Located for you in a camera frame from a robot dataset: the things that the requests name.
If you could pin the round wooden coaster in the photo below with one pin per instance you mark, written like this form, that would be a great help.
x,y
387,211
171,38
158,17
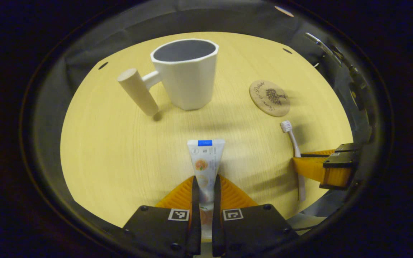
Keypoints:
x,y
269,98

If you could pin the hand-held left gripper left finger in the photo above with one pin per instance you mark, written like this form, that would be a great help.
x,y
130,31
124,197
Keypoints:
x,y
195,200

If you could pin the pale pink toothbrush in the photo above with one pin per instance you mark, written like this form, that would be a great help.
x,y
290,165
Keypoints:
x,y
289,134

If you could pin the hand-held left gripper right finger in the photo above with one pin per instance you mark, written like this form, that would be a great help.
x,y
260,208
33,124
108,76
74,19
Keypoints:
x,y
216,200

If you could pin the white toothpaste tube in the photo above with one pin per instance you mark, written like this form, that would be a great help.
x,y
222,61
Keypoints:
x,y
206,161

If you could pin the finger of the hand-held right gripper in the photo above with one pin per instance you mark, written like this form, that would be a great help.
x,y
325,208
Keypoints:
x,y
348,147
341,160

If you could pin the light wooden desktop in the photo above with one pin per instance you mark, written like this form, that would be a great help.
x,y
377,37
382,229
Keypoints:
x,y
120,161

